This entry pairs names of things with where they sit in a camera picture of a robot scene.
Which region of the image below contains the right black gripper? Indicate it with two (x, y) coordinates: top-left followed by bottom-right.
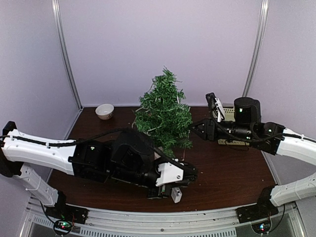
(188, 118), (254, 143)

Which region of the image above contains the clear battery box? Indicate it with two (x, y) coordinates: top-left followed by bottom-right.
(171, 187), (182, 203)

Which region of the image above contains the small green christmas tree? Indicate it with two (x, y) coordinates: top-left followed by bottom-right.
(133, 68), (192, 158)

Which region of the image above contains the fairy light string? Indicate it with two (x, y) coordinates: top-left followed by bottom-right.
(130, 76), (192, 163)

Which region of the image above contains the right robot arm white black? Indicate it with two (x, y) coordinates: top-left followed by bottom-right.
(190, 93), (316, 218)

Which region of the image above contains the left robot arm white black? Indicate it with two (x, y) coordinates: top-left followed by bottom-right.
(0, 121), (198, 219)

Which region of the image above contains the beige plastic basket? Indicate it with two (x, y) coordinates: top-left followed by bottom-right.
(218, 106), (249, 146)

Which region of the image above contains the small white bowl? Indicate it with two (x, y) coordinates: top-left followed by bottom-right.
(95, 104), (115, 120)

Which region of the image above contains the left black cable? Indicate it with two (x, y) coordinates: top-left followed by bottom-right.
(4, 128), (199, 183)

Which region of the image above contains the black cable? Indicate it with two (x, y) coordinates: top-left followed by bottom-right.
(4, 128), (199, 183)
(209, 98), (284, 149)

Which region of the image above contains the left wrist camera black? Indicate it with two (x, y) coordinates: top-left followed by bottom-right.
(156, 162), (184, 187)

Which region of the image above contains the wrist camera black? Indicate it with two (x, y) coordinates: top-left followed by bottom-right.
(156, 162), (184, 187)
(205, 92), (225, 122)

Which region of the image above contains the right black cable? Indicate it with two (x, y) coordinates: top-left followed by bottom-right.
(209, 98), (284, 149)

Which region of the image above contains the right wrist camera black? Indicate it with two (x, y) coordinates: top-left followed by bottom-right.
(205, 92), (225, 122)

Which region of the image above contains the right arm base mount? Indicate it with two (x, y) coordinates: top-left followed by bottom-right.
(236, 187), (278, 224)

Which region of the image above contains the front aluminium rail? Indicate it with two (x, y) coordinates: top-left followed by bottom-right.
(19, 197), (307, 237)

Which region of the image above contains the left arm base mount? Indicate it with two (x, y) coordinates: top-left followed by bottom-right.
(46, 194), (89, 224)

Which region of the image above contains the right aluminium frame post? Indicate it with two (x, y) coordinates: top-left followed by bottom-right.
(242, 0), (269, 97)

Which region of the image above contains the aluminium frame post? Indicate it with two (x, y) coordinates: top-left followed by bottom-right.
(51, 0), (83, 111)
(242, 0), (269, 97)

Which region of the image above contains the left aluminium frame post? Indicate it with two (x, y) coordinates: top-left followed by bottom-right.
(51, 0), (83, 111)

